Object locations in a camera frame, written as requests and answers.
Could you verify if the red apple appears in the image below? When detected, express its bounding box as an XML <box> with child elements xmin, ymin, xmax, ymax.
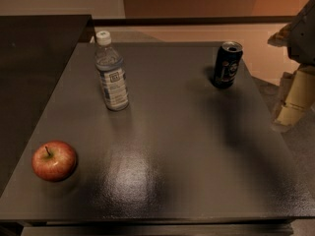
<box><xmin>31</xmin><ymin>141</ymin><xmax>77</xmax><ymax>182</ymax></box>

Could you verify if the clear plastic water bottle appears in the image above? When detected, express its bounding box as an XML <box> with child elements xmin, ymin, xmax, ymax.
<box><xmin>94</xmin><ymin>30</ymin><xmax>129</xmax><ymax>111</ymax></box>

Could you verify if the dark side table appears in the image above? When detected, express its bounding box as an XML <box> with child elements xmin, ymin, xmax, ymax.
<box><xmin>0</xmin><ymin>15</ymin><xmax>95</xmax><ymax>194</ymax></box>

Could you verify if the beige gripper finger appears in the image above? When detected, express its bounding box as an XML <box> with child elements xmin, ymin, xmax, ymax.
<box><xmin>272</xmin><ymin>65</ymin><xmax>315</xmax><ymax>133</ymax></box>
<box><xmin>267</xmin><ymin>24</ymin><xmax>291</xmax><ymax>47</ymax></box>

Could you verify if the dark blue pepsi can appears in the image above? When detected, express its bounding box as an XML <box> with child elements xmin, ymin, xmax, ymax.
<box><xmin>213</xmin><ymin>41</ymin><xmax>243</xmax><ymax>89</ymax></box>

